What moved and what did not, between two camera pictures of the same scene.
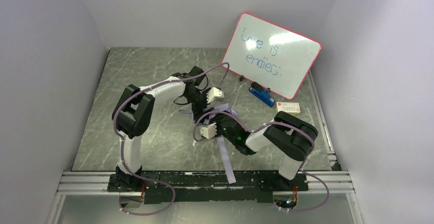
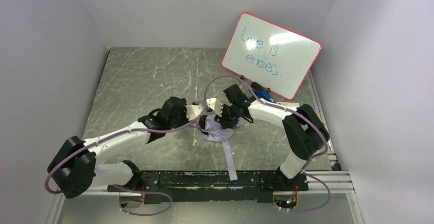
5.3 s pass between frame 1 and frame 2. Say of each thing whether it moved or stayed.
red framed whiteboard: stayed
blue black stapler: stayed
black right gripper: moved
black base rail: stayed
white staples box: stayed
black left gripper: moved
